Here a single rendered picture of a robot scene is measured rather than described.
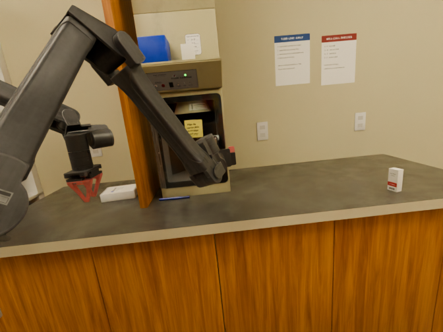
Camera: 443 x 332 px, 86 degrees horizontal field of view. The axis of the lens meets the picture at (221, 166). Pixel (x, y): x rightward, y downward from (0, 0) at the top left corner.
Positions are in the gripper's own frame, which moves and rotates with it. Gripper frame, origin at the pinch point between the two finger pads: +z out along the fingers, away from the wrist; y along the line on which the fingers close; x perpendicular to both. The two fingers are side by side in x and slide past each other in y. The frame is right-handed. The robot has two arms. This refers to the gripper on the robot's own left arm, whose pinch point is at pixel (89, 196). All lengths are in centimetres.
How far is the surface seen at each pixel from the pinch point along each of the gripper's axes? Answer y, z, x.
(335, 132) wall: 77, -1, -119
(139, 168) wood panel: 24.4, -1.8, -8.8
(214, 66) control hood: 24, -38, -44
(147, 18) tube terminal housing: 33, -59, -19
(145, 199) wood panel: 24.4, 11.6, -8.9
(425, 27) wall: 77, -57, -172
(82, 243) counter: 3.3, 17.5, 8.0
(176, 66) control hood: 23, -39, -29
